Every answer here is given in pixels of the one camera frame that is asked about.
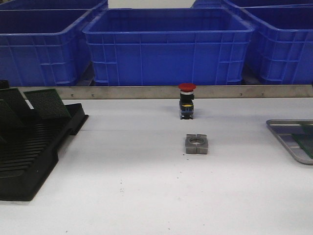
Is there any blue crate back left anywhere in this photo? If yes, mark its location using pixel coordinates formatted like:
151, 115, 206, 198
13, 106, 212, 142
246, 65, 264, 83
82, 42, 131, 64
0, 0, 108, 10

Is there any green board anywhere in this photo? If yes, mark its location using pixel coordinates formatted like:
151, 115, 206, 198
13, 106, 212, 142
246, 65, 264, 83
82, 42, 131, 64
292, 134, 313, 159
301, 124, 313, 135
0, 88, 31, 117
0, 100, 25, 131
23, 89, 71, 119

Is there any red emergency stop button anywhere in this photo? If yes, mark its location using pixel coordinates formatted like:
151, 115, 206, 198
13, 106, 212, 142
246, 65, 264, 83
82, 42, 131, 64
178, 83, 196, 119

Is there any large blue crate centre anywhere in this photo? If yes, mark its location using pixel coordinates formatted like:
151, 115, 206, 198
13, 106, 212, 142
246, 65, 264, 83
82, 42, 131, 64
84, 8, 253, 86

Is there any large blue crate left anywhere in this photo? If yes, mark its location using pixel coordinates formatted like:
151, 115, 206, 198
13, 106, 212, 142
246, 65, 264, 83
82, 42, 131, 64
0, 9, 93, 86

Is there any grey metal clamp block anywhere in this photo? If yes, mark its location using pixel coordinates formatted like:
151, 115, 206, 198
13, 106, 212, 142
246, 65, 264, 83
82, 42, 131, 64
185, 134, 208, 154

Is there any black slotted board rack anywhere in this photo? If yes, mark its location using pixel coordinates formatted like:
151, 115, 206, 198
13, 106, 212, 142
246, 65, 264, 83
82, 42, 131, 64
0, 79, 89, 202

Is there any blue crate back right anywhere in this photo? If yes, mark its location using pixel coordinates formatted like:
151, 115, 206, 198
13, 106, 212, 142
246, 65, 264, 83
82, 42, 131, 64
192, 0, 313, 8

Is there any grey metal tray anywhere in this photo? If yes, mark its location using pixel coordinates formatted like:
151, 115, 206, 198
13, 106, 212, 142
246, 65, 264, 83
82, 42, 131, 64
267, 119, 313, 165

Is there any large blue crate right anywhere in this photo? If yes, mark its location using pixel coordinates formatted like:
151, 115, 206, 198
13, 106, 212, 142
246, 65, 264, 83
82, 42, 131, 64
241, 6, 313, 85

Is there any large blue crate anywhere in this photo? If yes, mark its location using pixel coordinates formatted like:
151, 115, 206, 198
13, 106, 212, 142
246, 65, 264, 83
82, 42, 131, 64
0, 9, 93, 86
241, 6, 313, 85
84, 8, 253, 86

